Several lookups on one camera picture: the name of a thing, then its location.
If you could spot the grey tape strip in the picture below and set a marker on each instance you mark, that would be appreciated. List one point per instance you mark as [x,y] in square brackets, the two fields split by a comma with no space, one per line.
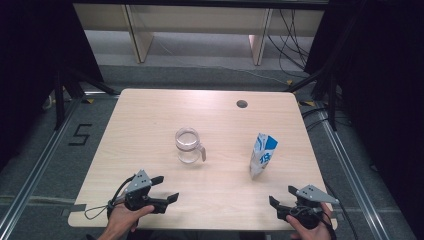
[78,208]

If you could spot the black metal stand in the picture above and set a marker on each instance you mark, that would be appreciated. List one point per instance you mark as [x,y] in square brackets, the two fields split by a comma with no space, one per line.
[332,110]
[60,106]

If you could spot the beige wooden desk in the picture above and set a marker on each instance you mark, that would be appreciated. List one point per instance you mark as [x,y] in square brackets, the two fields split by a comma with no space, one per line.
[200,16]

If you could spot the blue white milk pouch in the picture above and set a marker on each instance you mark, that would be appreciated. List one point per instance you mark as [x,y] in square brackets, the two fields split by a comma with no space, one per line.
[263,155]

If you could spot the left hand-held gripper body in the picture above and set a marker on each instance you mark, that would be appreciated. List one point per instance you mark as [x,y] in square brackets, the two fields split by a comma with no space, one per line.
[138,182]

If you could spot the person's left hand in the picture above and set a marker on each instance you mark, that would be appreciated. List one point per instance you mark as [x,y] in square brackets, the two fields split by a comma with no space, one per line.
[125,216]

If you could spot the dark round table grommet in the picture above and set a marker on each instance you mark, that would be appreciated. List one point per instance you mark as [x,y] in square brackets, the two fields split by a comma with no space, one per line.
[242,104]

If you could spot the person's right hand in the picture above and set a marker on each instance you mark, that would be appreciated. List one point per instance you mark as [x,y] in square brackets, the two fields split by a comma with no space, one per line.
[316,233]

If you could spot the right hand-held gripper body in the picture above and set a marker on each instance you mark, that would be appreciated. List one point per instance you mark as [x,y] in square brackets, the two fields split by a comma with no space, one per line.
[315,195]

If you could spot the aluminium floor rail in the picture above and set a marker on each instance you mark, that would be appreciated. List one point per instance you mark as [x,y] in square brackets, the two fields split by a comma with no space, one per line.
[31,176]
[353,176]

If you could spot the dark curtain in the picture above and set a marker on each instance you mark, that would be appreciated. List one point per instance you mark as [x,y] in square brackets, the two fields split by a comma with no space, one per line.
[383,83]
[30,66]

